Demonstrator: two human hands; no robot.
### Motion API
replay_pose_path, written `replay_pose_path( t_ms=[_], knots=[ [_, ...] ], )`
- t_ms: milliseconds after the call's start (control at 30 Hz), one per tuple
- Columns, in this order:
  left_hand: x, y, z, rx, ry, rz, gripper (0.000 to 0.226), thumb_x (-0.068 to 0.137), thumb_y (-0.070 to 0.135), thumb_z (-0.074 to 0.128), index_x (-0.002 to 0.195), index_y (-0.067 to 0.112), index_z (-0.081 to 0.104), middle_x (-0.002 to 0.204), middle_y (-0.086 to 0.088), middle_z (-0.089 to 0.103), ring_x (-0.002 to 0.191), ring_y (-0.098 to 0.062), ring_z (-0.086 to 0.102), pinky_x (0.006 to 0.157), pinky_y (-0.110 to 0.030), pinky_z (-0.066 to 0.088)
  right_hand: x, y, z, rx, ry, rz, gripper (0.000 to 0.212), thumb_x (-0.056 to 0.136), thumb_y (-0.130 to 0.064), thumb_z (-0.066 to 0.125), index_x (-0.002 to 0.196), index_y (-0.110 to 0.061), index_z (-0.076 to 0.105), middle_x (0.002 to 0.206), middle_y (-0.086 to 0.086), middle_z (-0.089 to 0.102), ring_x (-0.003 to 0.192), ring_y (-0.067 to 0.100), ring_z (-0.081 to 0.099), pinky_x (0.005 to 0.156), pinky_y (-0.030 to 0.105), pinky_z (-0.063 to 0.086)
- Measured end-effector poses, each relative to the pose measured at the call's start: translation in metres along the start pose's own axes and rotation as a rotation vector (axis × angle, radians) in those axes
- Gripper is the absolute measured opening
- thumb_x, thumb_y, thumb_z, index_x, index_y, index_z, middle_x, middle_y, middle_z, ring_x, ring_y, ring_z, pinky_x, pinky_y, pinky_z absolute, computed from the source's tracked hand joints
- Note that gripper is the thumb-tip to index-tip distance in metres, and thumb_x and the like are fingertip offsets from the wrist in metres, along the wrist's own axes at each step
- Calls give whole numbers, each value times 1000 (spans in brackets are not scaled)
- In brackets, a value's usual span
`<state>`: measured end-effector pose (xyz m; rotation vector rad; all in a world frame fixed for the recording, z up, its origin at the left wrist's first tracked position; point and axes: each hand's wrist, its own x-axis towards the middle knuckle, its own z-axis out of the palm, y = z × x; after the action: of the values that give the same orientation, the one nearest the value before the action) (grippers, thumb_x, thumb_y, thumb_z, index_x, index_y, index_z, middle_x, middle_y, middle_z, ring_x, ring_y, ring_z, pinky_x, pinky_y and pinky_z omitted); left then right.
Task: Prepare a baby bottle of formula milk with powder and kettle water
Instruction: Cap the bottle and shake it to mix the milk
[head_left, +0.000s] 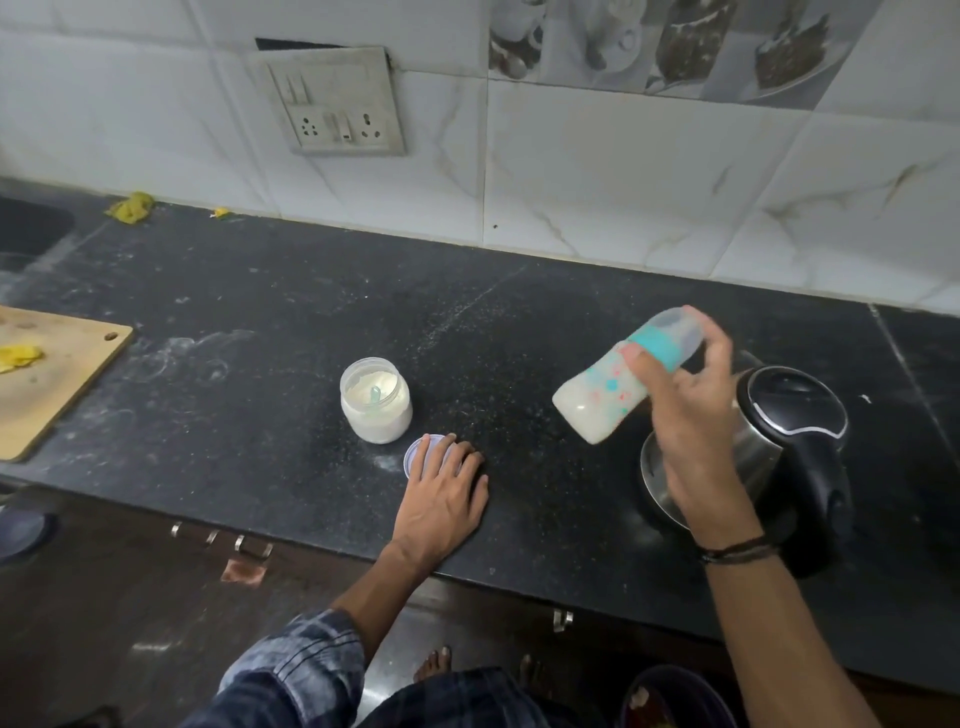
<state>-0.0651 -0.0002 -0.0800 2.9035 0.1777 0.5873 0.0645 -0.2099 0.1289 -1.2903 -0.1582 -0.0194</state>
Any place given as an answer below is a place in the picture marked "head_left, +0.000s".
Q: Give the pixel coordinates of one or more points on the teal measuring scoop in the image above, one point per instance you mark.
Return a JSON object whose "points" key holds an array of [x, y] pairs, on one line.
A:
{"points": [[375, 393]]}

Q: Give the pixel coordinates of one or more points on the blue plaid shirt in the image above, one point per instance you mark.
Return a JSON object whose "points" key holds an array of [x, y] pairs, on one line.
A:
{"points": [[300, 671]]}

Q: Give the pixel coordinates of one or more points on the person's right hand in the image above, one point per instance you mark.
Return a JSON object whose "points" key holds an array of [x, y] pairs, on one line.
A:
{"points": [[697, 442]]}

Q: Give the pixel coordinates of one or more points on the yellow peel scrap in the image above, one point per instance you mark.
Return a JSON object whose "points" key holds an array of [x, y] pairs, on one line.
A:
{"points": [[19, 357]]}

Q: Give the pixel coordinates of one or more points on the clear baby bottle teal print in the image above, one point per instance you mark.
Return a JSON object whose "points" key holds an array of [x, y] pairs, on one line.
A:
{"points": [[596, 401]]}

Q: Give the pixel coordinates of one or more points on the black wrist bands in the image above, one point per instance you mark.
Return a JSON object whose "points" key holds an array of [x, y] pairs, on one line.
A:
{"points": [[739, 553]]}

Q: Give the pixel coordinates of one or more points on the purple waste bin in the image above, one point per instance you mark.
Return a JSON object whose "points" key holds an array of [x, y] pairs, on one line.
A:
{"points": [[682, 701]]}

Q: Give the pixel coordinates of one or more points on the person's foot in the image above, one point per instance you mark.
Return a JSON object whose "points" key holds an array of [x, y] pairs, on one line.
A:
{"points": [[433, 666], [531, 675]]}

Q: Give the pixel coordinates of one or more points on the crumpled yellow cloth scrap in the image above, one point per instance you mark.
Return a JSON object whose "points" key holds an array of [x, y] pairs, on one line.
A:
{"points": [[130, 208]]}

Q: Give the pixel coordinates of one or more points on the person's right forearm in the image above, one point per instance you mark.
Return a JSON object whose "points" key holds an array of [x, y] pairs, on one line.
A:
{"points": [[787, 645]]}

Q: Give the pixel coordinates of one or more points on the glass jar of white powder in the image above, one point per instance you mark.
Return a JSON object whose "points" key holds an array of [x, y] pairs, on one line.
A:
{"points": [[375, 420]]}

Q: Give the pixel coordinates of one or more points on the person's left foot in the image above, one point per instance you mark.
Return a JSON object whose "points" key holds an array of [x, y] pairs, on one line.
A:
{"points": [[433, 666]]}

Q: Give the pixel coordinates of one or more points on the black kitchen sink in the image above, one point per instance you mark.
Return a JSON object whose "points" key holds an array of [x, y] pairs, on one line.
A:
{"points": [[30, 229]]}

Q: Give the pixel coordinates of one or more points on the clear blue round lid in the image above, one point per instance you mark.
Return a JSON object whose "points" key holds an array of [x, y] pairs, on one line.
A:
{"points": [[22, 532]]}

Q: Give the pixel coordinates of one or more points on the person's right foot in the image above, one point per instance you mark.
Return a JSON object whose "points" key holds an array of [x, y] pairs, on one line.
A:
{"points": [[531, 675]]}

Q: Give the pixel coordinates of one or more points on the steel black electric kettle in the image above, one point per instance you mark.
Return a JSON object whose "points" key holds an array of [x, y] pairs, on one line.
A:
{"points": [[795, 450]]}

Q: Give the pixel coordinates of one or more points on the grey wall switch socket plate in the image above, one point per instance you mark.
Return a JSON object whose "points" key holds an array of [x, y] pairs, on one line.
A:
{"points": [[330, 97]]}

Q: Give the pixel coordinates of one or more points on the person's left hand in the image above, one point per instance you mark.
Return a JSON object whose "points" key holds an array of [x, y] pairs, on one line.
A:
{"points": [[441, 514]]}

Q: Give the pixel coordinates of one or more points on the lavender round jar lid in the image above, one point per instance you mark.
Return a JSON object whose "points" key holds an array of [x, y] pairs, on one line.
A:
{"points": [[412, 460]]}

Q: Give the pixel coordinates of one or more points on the wooden cutting board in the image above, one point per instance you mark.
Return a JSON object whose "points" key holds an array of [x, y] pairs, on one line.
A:
{"points": [[52, 386]]}

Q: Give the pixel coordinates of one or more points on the person's left forearm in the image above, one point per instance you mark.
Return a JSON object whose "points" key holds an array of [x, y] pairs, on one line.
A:
{"points": [[382, 600]]}

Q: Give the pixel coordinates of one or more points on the teal baby bottle cap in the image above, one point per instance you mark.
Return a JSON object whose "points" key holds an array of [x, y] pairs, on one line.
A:
{"points": [[667, 337]]}

